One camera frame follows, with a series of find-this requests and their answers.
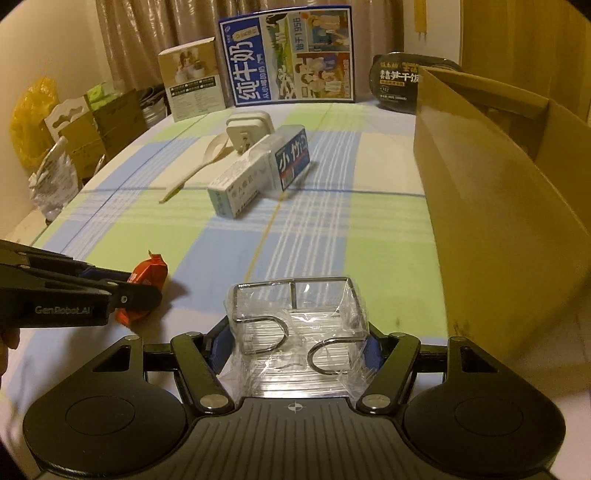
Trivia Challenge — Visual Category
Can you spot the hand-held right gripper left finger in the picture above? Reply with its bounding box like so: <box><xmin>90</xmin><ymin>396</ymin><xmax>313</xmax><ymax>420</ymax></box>
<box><xmin>90</xmin><ymin>323</ymin><xmax>235</xmax><ymax>414</ymax></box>

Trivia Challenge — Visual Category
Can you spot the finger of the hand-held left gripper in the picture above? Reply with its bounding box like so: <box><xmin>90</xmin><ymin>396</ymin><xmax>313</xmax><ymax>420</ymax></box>
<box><xmin>0</xmin><ymin>264</ymin><xmax>163</xmax><ymax>319</ymax></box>
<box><xmin>0</xmin><ymin>239</ymin><xmax>134</xmax><ymax>287</ymax></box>

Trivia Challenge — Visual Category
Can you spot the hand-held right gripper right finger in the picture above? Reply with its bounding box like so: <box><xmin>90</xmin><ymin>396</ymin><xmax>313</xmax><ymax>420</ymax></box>
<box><xmin>355</xmin><ymin>330</ymin><xmax>502</xmax><ymax>414</ymax></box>

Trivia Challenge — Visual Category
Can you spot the red snack packet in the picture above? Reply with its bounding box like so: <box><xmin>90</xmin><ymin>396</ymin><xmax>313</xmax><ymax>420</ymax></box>
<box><xmin>115</xmin><ymin>250</ymin><xmax>168</xmax><ymax>326</ymax></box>

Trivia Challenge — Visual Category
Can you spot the plastic-wrapped metal wire rack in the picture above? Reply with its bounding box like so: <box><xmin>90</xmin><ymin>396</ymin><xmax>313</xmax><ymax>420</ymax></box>
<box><xmin>224</xmin><ymin>276</ymin><xmax>370</xmax><ymax>400</ymax></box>

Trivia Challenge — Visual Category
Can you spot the brown cardboard box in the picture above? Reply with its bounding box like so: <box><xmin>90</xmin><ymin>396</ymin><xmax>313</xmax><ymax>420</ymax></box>
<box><xmin>412</xmin><ymin>66</ymin><xmax>591</xmax><ymax>384</ymax></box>

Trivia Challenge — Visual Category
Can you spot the white plastic spoon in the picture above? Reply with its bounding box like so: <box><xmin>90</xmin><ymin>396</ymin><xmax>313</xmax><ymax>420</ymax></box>
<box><xmin>158</xmin><ymin>134</ymin><xmax>237</xmax><ymax>205</ymax></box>

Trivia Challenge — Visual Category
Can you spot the white power adapter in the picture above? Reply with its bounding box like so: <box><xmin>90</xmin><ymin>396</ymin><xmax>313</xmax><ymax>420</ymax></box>
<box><xmin>225</xmin><ymin>110</ymin><xmax>274</xmax><ymax>154</ymax></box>

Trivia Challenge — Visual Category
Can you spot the checked tablecloth desktop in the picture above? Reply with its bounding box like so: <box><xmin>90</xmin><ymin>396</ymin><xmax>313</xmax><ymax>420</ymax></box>
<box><xmin>0</xmin><ymin>99</ymin><xmax>557</xmax><ymax>462</ymax></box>

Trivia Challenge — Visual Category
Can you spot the person's left hand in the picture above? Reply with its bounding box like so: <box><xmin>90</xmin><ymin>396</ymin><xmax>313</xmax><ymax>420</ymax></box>
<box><xmin>0</xmin><ymin>330</ymin><xmax>20</xmax><ymax>385</ymax></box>

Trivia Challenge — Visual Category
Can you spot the white crumpled plastic bag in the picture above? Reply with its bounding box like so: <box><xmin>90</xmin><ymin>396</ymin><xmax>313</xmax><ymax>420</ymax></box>
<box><xmin>28</xmin><ymin>138</ymin><xmax>79</xmax><ymax>222</ymax></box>

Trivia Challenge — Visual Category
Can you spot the brown box with white flap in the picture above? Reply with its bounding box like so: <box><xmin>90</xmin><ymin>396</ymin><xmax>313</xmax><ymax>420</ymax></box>
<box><xmin>44</xmin><ymin>95</ymin><xmax>109</xmax><ymax>181</ymax></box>

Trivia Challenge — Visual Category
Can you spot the white box with teal end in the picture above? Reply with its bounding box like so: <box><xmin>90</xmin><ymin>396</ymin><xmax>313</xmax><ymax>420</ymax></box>
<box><xmin>207</xmin><ymin>148</ymin><xmax>274</xmax><ymax>220</ymax></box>

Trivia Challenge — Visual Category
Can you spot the yellow plastic bag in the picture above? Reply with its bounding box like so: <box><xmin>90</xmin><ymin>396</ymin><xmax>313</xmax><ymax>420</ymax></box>
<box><xmin>10</xmin><ymin>76</ymin><xmax>63</xmax><ymax>167</ymax></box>

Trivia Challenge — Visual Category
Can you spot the striped shopping bag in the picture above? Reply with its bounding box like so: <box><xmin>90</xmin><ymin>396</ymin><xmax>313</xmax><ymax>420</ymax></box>
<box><xmin>141</xmin><ymin>85</ymin><xmax>168</xmax><ymax>127</ymax></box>

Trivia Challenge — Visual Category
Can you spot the green tissue pack bundle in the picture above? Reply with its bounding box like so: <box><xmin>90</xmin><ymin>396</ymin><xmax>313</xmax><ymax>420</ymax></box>
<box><xmin>85</xmin><ymin>82</ymin><xmax>116</xmax><ymax>104</ymax></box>

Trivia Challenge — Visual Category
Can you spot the blue and white box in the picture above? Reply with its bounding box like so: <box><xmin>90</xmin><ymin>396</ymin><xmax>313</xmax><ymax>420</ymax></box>
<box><xmin>268</xmin><ymin>124</ymin><xmax>311</xmax><ymax>200</ymax></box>

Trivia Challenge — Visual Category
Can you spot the white product box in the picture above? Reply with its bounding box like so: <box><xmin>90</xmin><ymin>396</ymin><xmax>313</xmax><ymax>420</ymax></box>
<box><xmin>158</xmin><ymin>38</ymin><xmax>227</xmax><ymax>123</ymax></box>

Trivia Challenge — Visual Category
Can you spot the blue milk carton case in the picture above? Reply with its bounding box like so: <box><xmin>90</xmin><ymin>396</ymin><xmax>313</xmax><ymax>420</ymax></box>
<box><xmin>218</xmin><ymin>4</ymin><xmax>356</xmax><ymax>109</ymax></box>

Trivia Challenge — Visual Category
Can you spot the brown curtain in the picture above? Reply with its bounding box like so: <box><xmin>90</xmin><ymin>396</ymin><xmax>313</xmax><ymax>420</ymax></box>
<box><xmin>95</xmin><ymin>0</ymin><xmax>407</xmax><ymax>93</ymax></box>

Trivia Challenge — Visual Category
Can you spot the black instant rice bowl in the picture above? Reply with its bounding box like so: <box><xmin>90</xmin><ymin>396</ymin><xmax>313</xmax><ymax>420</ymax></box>
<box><xmin>368</xmin><ymin>53</ymin><xmax>462</xmax><ymax>114</ymax></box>

